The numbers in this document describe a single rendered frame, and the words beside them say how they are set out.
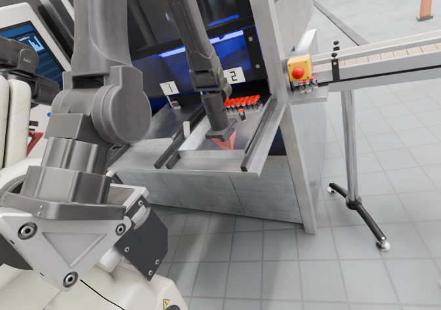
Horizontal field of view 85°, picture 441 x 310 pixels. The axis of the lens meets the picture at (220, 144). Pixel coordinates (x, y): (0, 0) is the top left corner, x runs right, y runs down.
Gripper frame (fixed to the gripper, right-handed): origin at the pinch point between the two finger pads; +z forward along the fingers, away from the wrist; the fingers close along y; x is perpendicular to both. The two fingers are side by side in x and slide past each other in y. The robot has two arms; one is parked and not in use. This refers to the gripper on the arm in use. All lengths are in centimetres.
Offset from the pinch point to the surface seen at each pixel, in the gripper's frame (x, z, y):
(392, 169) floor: -54, 81, 99
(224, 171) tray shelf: -0.4, 2.8, -6.6
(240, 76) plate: 4.6, -14.4, 31.8
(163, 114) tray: 54, -1, 33
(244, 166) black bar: -7.6, 0.6, -6.6
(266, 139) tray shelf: -9.7, 1.2, 8.7
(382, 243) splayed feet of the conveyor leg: -45, 83, 40
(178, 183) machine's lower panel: 71, 51, 38
